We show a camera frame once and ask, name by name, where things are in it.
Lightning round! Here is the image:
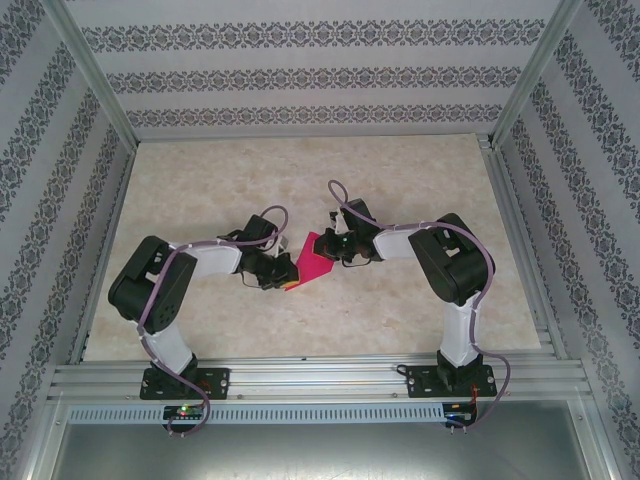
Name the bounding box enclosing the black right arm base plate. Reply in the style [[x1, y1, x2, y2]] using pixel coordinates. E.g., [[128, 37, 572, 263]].
[[405, 364, 497, 399]]

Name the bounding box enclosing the aluminium mounting rail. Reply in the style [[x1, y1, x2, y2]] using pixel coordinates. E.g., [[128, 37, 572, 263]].
[[48, 355, 586, 401]]

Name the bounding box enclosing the aluminium frame post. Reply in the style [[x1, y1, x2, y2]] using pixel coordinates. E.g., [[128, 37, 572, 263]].
[[492, 0, 584, 146], [44, 0, 139, 144]]

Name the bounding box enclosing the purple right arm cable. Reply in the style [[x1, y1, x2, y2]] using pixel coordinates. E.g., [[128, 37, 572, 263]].
[[327, 179, 511, 436]]

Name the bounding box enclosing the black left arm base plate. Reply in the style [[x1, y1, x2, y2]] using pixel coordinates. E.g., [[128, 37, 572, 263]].
[[140, 368, 231, 401]]

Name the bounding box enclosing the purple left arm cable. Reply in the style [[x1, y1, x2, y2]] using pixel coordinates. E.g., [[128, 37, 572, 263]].
[[135, 204, 291, 439]]

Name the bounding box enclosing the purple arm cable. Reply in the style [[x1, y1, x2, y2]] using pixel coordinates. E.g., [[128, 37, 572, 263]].
[[135, 204, 291, 439], [327, 179, 511, 436]]

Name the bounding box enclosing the left controller circuit board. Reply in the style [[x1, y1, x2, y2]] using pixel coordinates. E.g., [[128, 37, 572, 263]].
[[163, 405, 205, 420]]

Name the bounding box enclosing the aluminium side rail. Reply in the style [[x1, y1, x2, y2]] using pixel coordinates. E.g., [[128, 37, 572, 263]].
[[477, 134, 569, 361]]

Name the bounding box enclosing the grey metal sheet panel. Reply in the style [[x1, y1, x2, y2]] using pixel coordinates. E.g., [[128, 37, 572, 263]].
[[24, 399, 621, 480]]

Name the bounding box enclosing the slotted grey cable duct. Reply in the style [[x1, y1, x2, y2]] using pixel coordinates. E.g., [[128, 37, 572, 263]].
[[67, 403, 446, 424]]

